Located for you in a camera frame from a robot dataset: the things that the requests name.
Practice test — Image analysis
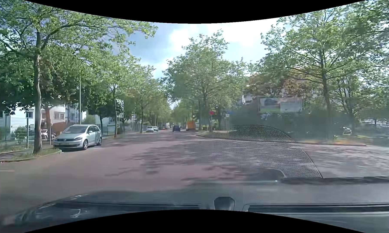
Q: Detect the reddish grey asphalt road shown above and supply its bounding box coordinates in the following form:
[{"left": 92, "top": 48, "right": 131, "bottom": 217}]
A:
[{"left": 0, "top": 129, "right": 389, "bottom": 217}]

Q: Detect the lamp post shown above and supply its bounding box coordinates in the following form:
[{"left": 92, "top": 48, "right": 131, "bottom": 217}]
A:
[{"left": 78, "top": 72, "right": 82, "bottom": 125}]

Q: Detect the large billboard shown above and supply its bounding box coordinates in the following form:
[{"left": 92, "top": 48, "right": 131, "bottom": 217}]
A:
[{"left": 258, "top": 96, "right": 303, "bottom": 114}]

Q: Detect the grass verge with kerb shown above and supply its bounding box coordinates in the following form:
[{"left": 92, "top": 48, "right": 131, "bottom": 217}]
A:
[
  {"left": 0, "top": 148, "right": 62, "bottom": 163},
  {"left": 196, "top": 130, "right": 367, "bottom": 147}
]

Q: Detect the row of trees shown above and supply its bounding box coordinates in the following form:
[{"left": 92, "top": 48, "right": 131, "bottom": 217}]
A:
[
  {"left": 0, "top": 0, "right": 172, "bottom": 154},
  {"left": 164, "top": 0, "right": 389, "bottom": 140}
]

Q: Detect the dark wire fence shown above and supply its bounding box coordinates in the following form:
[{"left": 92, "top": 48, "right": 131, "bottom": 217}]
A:
[{"left": 228, "top": 112, "right": 389, "bottom": 143}]

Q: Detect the silver parked car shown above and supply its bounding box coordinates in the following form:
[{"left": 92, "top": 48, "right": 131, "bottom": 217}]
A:
[{"left": 53, "top": 124, "right": 103, "bottom": 151}]

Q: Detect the metal fence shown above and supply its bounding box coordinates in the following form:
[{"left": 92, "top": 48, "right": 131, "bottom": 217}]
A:
[{"left": 0, "top": 126, "right": 54, "bottom": 150}]

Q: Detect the row of parked cars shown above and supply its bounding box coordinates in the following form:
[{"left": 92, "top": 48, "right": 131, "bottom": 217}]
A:
[{"left": 341, "top": 120, "right": 389, "bottom": 140}]

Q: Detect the white building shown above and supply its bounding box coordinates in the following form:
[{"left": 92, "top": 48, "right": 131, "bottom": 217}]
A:
[{"left": 0, "top": 104, "right": 88, "bottom": 140}]

